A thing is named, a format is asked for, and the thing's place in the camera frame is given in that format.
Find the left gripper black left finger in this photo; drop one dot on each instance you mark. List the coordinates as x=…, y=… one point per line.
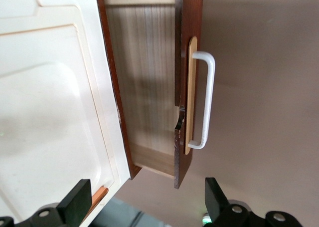
x=72, y=209

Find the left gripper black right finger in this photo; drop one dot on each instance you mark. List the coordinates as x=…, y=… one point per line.
x=216, y=212

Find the dark wooden drawer cabinet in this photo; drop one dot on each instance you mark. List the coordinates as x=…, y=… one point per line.
x=115, y=74

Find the orange strip on white box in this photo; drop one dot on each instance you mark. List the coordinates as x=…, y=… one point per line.
x=99, y=197

